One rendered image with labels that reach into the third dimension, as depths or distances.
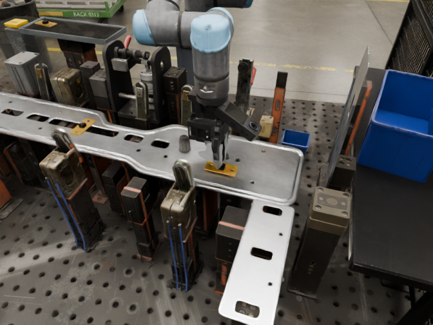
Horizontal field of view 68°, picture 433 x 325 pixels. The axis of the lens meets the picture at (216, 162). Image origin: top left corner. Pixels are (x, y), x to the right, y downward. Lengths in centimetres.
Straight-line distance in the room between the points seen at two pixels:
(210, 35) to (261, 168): 39
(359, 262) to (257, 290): 20
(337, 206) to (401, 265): 16
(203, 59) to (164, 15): 16
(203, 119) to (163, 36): 20
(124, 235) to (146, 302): 25
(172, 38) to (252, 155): 37
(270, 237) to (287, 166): 24
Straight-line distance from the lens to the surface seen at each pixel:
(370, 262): 71
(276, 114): 95
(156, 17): 77
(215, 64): 65
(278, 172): 86
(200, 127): 74
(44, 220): 126
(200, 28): 64
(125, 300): 101
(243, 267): 67
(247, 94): 92
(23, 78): 133
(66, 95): 123
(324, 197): 74
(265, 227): 74
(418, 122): 114
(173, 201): 72
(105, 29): 134
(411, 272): 73
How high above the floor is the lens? 158
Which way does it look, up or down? 42 degrees down
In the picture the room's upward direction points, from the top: straight up
